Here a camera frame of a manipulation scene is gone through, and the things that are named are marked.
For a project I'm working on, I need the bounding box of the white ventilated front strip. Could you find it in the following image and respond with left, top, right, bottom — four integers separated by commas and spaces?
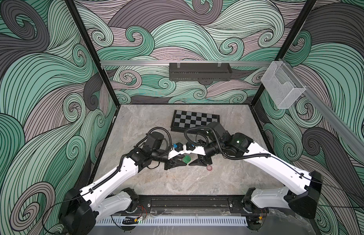
96, 215, 248, 228

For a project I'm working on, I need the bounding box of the clear plastic wall bin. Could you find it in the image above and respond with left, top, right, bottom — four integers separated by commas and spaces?
261, 61, 306, 109

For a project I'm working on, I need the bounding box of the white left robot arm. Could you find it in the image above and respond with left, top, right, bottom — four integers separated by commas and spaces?
58, 127, 186, 235

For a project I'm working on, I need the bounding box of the green paint jar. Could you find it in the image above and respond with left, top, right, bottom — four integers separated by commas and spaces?
182, 155, 191, 164

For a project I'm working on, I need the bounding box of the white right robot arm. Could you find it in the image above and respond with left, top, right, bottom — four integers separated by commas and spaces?
184, 122, 323, 219

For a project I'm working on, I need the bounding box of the black wall shelf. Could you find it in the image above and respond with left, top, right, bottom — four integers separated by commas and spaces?
169, 62, 233, 85

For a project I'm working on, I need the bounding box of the black white chessboard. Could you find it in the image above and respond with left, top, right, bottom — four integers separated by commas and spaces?
171, 110, 220, 132

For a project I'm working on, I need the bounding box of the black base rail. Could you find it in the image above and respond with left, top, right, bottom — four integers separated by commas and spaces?
129, 194, 306, 214

